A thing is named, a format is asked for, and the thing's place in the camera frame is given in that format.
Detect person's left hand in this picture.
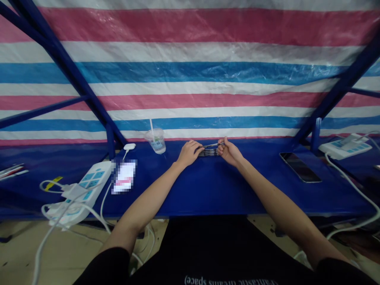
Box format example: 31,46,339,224
177,140,205,169

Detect person's right hand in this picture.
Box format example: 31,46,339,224
217,136,246,167

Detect clear plastic cup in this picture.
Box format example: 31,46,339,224
144,128,167,155

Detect striped pink blue white tarp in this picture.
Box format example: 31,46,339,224
0,0,380,148

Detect white phone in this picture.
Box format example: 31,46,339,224
111,159,138,195

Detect dark smartphone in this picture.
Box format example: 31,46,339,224
279,152,323,184

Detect person's body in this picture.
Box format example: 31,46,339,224
72,215,380,285

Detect white blue power strip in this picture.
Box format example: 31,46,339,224
318,133,373,161
47,161,116,230

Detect white plug adapter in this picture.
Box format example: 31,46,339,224
61,183,87,200

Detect bunch of pens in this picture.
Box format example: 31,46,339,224
0,163,29,181

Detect thin white cable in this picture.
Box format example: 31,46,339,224
130,222,157,275

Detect white charger cable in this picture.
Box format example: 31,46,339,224
99,149,131,233

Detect blue metal shelf frame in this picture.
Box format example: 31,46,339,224
0,0,380,167

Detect thick white power cable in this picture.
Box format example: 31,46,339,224
324,152,380,241
30,205,111,285

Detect yellow cable tag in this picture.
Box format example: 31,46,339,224
48,176,64,191

